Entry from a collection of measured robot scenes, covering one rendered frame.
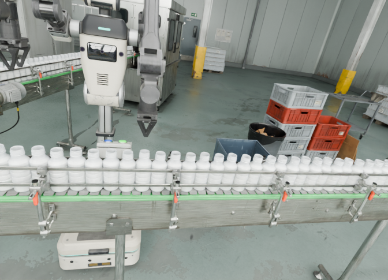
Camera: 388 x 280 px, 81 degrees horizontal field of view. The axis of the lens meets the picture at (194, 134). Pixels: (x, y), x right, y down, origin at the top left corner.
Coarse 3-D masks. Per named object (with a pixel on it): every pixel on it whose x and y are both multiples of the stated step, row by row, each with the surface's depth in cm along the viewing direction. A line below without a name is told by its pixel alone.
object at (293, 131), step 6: (264, 120) 332; (270, 120) 339; (276, 120) 308; (282, 126) 300; (288, 126) 304; (294, 126) 307; (300, 126) 310; (306, 126) 315; (312, 126) 318; (288, 132) 309; (294, 132) 313; (300, 132) 316; (306, 132) 319; (312, 132) 323; (288, 138) 313; (294, 138) 317; (300, 138) 320; (306, 138) 324
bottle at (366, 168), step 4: (368, 160) 111; (372, 160) 110; (364, 164) 110; (368, 164) 109; (372, 164) 108; (364, 168) 110; (368, 168) 109; (364, 172) 110; (368, 172) 109; (372, 172) 109; (364, 180) 111
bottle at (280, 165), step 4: (280, 156) 101; (284, 156) 100; (280, 160) 98; (284, 160) 98; (276, 164) 100; (280, 164) 99; (284, 164) 99; (276, 168) 99; (280, 168) 98; (284, 168) 99; (276, 176) 100; (272, 180) 102; (268, 188) 104
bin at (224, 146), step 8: (216, 144) 159; (224, 144) 161; (232, 144) 163; (240, 144) 164; (248, 144) 165; (256, 144) 164; (216, 152) 158; (224, 152) 142; (232, 152) 166; (240, 152) 167; (248, 152) 168; (256, 152) 164; (264, 152) 153; (224, 160) 142; (240, 160) 170
